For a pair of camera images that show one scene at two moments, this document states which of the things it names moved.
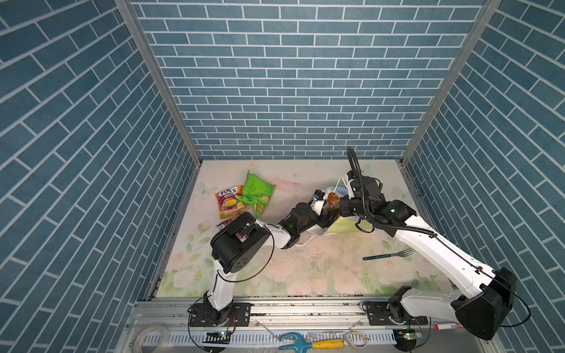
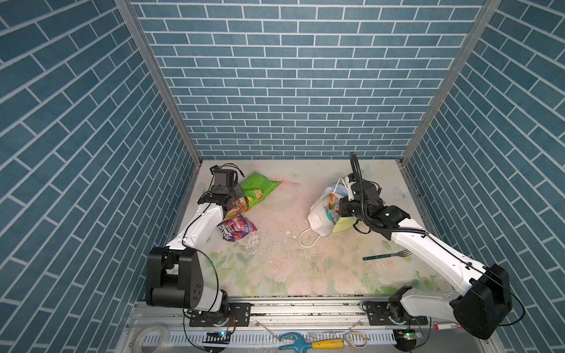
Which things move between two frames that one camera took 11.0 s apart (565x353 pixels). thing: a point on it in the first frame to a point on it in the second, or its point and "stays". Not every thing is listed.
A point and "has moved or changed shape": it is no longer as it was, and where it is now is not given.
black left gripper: [323, 220] to [235, 187]
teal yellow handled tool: [301, 346] stays
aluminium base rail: [169, 326] stays
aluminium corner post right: [474, 34] stays
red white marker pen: [441, 326] stays
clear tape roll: [165, 335] stays
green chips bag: [256, 193] has moved or changed shape
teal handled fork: [407, 252] stays
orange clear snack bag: [332, 198] to [234, 212]
